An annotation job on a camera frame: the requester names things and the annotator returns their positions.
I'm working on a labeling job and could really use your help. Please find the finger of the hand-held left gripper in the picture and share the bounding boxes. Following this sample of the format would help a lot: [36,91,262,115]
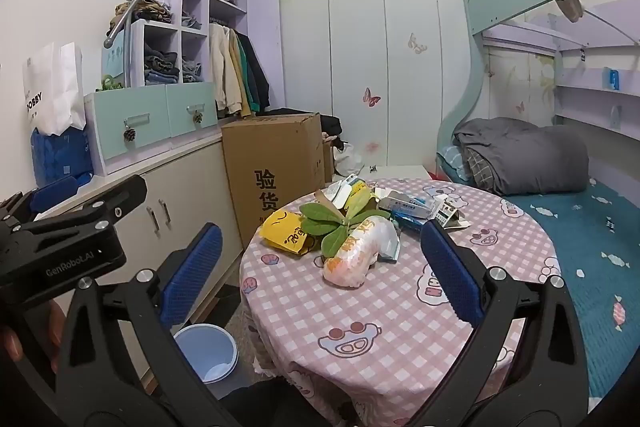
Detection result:
[30,174,149,238]
[0,178,81,229]

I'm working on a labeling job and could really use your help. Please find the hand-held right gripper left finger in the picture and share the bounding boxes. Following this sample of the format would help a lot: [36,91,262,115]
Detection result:
[52,222,236,427]

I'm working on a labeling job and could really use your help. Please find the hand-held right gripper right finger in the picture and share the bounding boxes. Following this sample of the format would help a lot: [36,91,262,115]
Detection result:
[415,221,589,427]

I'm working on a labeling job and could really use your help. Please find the light blue trash bin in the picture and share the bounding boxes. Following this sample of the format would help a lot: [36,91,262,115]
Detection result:
[170,323,241,403]

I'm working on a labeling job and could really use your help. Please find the yellow snack packet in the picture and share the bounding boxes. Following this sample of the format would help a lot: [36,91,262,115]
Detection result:
[261,207,321,258]

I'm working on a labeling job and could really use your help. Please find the orange white plastic bag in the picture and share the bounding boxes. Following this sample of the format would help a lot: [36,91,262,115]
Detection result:
[321,216,401,290]

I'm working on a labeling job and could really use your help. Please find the green leaves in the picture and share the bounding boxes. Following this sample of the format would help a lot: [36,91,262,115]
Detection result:
[299,194,386,258]

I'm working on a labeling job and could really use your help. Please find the person's left hand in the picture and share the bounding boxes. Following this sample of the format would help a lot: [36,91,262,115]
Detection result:
[0,299,68,375]

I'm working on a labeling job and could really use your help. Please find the blue shopping bag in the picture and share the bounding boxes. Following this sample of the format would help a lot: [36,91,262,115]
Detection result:
[30,127,95,188]

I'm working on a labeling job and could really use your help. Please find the blue white wrapper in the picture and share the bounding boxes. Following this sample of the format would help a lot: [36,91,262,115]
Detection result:
[392,213,433,234]

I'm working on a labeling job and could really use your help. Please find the pink checked tablecloth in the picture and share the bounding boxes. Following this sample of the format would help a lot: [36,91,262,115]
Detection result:
[239,178,563,427]

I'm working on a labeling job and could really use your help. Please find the white low cabinet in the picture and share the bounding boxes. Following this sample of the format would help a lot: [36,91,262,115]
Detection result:
[37,127,246,388]

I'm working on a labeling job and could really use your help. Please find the white paper bag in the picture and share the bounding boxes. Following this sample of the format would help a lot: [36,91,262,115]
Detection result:
[22,41,87,136]

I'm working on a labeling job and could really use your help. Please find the red white platform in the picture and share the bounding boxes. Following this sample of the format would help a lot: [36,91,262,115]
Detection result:
[365,163,451,182]

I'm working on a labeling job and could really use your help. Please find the teal bed sheet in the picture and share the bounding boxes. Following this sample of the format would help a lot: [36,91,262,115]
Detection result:
[435,144,640,400]

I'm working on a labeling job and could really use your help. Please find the large cardboard box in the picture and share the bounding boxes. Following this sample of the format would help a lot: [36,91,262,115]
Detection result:
[221,113,326,250]

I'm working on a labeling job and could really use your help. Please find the grey duvet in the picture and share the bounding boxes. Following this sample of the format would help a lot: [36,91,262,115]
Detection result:
[452,117,591,196]

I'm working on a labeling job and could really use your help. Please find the person's dark trousers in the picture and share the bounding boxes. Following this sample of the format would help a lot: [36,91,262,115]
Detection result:
[205,374,321,427]

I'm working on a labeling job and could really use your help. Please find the folded dark jeans stack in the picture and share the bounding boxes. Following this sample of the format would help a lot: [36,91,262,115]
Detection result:
[144,49,180,85]

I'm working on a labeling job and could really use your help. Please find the cream hanging jacket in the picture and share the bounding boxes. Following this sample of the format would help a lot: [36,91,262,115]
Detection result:
[209,24,243,112]

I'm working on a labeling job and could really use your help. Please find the green hanging garment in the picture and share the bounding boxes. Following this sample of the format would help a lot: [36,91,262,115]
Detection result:
[235,34,258,115]

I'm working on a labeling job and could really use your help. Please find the black hanging coat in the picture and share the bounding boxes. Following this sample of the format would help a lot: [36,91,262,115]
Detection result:
[242,34,271,110]

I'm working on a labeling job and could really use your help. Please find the brown folded clothes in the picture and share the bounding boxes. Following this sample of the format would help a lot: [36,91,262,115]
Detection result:
[115,0,173,25]

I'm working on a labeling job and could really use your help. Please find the black garment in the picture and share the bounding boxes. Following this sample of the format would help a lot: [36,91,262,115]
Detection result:
[257,107,346,142]

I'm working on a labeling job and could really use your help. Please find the white cube shelf unit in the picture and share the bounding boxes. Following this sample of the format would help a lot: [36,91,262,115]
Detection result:
[102,0,251,90]

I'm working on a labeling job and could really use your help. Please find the lavender bed shelves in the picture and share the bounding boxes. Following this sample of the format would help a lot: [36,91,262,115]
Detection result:
[552,0,640,142]

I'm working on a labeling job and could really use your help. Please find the white wardrobe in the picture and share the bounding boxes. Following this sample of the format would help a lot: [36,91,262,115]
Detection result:
[277,0,481,172]

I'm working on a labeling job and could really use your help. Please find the brown hanging cloth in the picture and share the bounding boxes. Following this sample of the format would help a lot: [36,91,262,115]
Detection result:
[555,0,585,24]

